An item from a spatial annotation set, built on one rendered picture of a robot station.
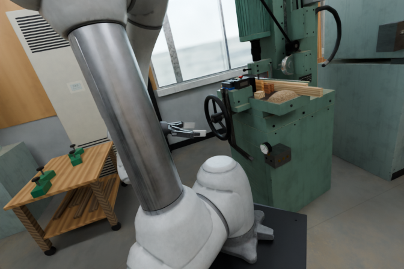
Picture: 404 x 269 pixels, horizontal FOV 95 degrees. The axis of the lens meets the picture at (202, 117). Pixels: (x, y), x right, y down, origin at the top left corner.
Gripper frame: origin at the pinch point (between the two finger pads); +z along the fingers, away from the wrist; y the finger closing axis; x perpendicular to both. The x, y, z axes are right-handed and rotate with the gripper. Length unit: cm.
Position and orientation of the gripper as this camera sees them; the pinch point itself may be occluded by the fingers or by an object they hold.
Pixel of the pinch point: (198, 129)
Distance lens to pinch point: 94.9
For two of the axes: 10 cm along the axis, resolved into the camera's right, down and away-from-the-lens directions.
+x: -1.2, 9.7, 2.1
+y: -4.1, -2.4, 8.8
